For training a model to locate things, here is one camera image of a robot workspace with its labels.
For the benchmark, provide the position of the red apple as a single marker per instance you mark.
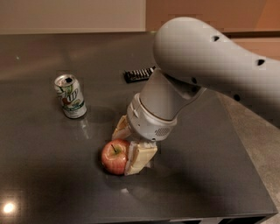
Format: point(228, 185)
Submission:
point(114, 156)

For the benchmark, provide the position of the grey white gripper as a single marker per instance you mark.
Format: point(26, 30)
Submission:
point(145, 123)

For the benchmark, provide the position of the black snack bar wrapper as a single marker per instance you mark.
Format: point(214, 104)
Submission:
point(138, 75)

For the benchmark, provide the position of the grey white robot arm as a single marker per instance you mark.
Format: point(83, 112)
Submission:
point(192, 56)

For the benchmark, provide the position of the white green 7up can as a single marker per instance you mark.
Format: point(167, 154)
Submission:
point(70, 96)

